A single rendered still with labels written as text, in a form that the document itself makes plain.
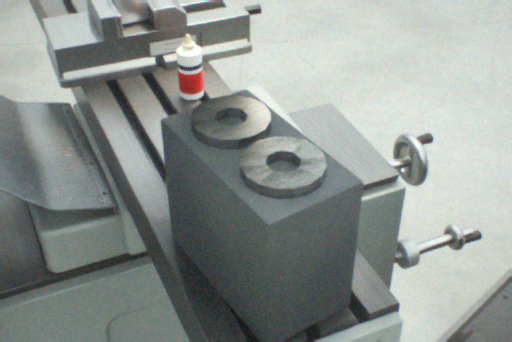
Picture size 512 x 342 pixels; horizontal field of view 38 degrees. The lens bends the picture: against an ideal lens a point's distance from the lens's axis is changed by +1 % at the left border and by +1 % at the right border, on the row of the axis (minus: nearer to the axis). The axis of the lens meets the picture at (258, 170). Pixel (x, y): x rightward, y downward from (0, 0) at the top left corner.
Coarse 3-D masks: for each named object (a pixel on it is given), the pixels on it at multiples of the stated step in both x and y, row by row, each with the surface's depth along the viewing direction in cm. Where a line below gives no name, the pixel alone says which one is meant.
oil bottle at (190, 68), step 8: (184, 48) 118; (192, 48) 118; (200, 48) 119; (184, 56) 117; (192, 56) 117; (200, 56) 119; (184, 64) 118; (192, 64) 118; (200, 64) 119; (184, 72) 119; (192, 72) 119; (200, 72) 120; (184, 80) 120; (192, 80) 120; (200, 80) 121; (184, 88) 121; (192, 88) 121; (200, 88) 122; (184, 96) 122; (192, 96) 122; (200, 96) 122
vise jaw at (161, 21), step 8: (152, 0) 127; (160, 0) 127; (168, 0) 127; (176, 0) 130; (152, 8) 124; (160, 8) 124; (168, 8) 125; (176, 8) 125; (152, 16) 125; (160, 16) 125; (168, 16) 126; (176, 16) 126; (184, 16) 127; (152, 24) 126; (160, 24) 126; (168, 24) 127; (176, 24) 127; (184, 24) 128
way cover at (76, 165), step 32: (0, 96) 128; (0, 128) 118; (32, 128) 125; (64, 128) 128; (0, 160) 109; (32, 160) 117; (64, 160) 120; (96, 160) 122; (32, 192) 108; (64, 192) 112; (96, 192) 114
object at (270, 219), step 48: (240, 96) 86; (192, 144) 81; (240, 144) 80; (288, 144) 78; (192, 192) 84; (240, 192) 74; (288, 192) 73; (336, 192) 74; (192, 240) 89; (240, 240) 77; (288, 240) 73; (336, 240) 78; (240, 288) 82; (288, 288) 78; (336, 288) 83; (288, 336) 83
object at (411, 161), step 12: (396, 144) 161; (408, 144) 157; (420, 144) 154; (396, 156) 163; (408, 156) 158; (420, 156) 154; (396, 168) 157; (408, 168) 160; (420, 168) 154; (408, 180) 160; (420, 180) 156
